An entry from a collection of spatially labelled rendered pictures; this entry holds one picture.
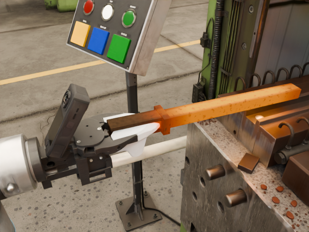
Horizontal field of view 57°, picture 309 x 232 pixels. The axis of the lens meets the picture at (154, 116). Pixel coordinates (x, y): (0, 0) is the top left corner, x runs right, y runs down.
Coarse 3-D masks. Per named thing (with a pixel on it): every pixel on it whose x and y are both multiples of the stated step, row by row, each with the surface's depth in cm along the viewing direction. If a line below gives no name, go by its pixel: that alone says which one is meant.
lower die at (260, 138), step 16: (288, 80) 76; (304, 80) 76; (224, 96) 70; (240, 112) 63; (288, 112) 60; (304, 112) 62; (240, 128) 64; (256, 128) 59; (272, 128) 57; (288, 128) 57; (304, 128) 57; (256, 144) 60; (272, 144) 56; (272, 160) 58
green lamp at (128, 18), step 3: (126, 12) 86; (129, 12) 86; (132, 12) 85; (126, 15) 86; (129, 15) 85; (132, 15) 85; (123, 18) 87; (126, 18) 86; (129, 18) 85; (132, 18) 85; (123, 21) 87; (126, 21) 86; (129, 21) 85; (132, 21) 85; (126, 24) 86; (129, 24) 85
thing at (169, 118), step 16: (240, 96) 56; (256, 96) 56; (272, 96) 57; (288, 96) 59; (144, 112) 50; (160, 112) 50; (176, 112) 51; (192, 112) 51; (208, 112) 52; (224, 112) 54; (112, 128) 46; (160, 128) 50
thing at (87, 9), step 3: (90, 0) 96; (87, 3) 97; (90, 3) 96; (84, 6) 98; (87, 6) 97; (90, 6) 96; (84, 9) 98; (87, 9) 97; (90, 9) 96; (87, 12) 97
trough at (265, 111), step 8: (304, 96) 66; (272, 104) 63; (280, 104) 64; (288, 104) 65; (296, 104) 65; (304, 104) 65; (248, 112) 61; (256, 112) 62; (264, 112) 63; (272, 112) 63; (280, 112) 63; (256, 120) 60
